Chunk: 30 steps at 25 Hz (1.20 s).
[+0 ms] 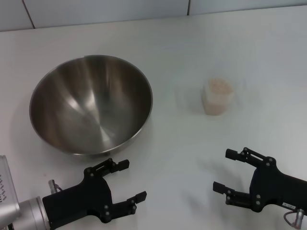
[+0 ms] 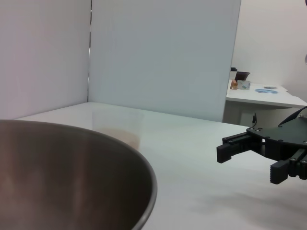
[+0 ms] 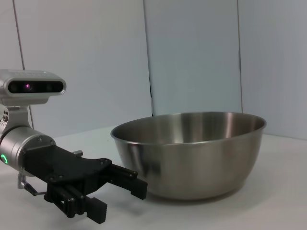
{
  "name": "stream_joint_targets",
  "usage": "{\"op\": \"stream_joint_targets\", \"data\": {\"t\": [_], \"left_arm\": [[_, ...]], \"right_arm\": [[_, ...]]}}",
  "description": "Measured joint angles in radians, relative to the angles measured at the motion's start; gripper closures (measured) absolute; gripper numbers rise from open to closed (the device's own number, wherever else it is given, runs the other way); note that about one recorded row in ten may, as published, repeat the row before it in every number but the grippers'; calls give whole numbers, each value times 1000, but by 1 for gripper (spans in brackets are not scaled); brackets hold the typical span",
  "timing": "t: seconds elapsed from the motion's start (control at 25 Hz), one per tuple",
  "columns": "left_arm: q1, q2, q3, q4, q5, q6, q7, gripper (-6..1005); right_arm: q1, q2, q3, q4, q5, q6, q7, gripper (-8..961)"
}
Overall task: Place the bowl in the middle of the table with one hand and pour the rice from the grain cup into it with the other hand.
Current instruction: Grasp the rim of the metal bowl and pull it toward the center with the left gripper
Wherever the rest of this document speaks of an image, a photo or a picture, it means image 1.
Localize clear plastic cup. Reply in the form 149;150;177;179
200;77;235;116

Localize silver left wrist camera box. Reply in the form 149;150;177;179
0;155;21;211

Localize white rice grains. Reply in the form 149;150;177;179
203;78;233;115

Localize wrist metal plug cable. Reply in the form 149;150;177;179
47;179;63;194
283;207;306;227

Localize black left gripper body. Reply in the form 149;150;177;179
42;167;114;227

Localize left wrist metal plug cable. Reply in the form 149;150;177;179
47;179;63;194

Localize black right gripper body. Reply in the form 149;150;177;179
249;162;307;214

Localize right wrist metal plug cable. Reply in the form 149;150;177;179
283;207;306;227

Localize stainless steel mixing bowl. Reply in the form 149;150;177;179
29;55;154;161

